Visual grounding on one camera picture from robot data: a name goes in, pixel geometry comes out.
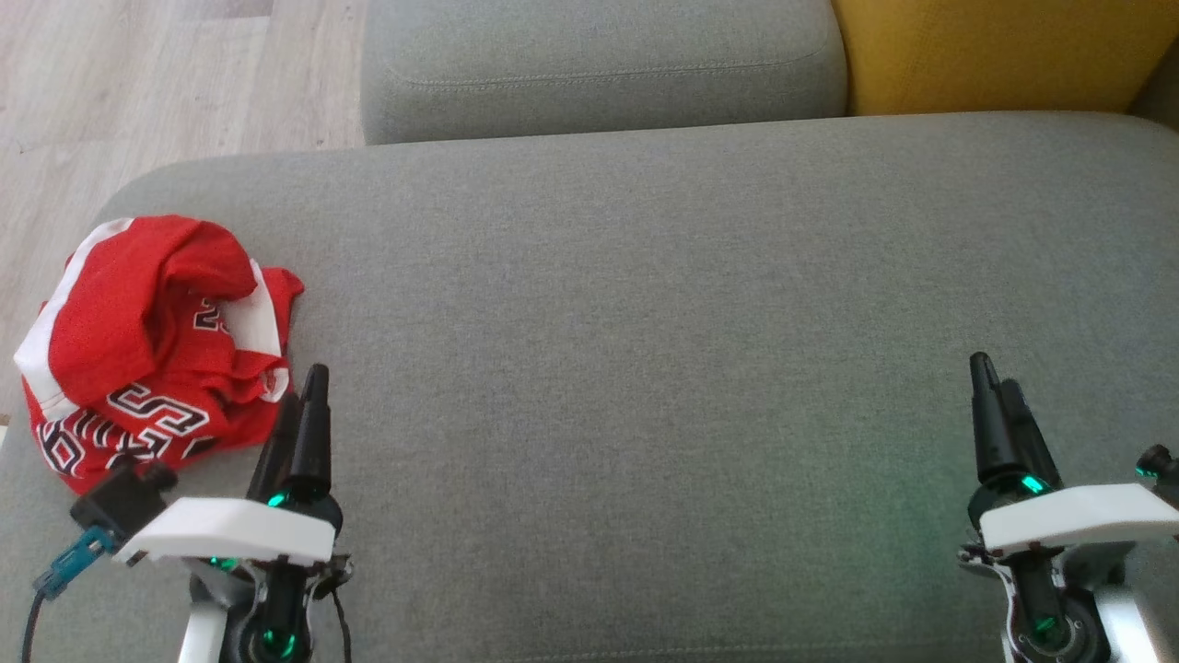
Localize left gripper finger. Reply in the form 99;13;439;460
246;393;301;506
289;364;333;504

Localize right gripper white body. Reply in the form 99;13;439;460
957;477;1179;601

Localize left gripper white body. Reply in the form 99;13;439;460
113;490;354;611

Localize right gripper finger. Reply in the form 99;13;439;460
968;352;1025;490
1001;378;1062;494

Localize red Bulls basketball jersey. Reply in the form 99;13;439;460
22;361;292;495

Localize red white-striped basketball shorts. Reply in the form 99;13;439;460
13;215;306;417

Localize grey sofa chaise seat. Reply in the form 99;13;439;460
0;110;1179;663

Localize large yellow sofa backrest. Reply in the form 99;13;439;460
832;0;1179;117

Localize grey sofa seat cushion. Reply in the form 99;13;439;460
359;0;849;146

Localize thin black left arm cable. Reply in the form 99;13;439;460
18;587;49;663

